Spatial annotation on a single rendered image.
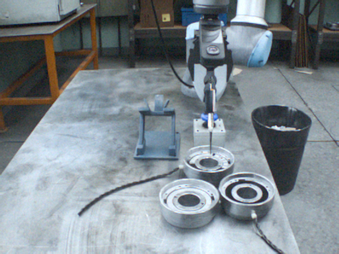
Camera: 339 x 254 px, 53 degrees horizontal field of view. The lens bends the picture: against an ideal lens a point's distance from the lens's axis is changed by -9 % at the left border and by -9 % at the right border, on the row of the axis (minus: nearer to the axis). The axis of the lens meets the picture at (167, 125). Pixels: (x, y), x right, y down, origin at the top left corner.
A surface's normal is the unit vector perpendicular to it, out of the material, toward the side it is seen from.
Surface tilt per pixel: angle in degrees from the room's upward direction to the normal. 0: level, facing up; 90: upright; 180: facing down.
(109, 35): 90
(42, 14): 89
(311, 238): 0
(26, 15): 90
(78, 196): 0
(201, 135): 90
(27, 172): 0
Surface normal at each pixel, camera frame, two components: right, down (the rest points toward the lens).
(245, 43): -0.40, 0.14
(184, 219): -0.18, 0.44
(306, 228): -0.02, -0.90
